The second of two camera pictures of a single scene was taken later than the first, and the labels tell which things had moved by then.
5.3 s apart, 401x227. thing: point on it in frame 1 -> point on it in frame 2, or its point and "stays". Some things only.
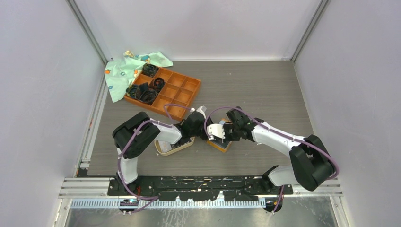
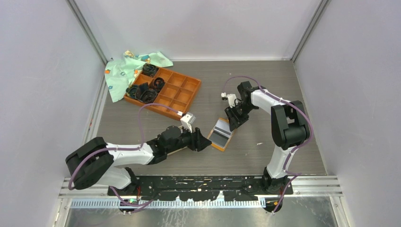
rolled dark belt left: [134, 91] stays
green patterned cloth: [119, 74] stays
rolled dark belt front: [146, 95] stays
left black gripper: [208, 121] -> [197, 141]
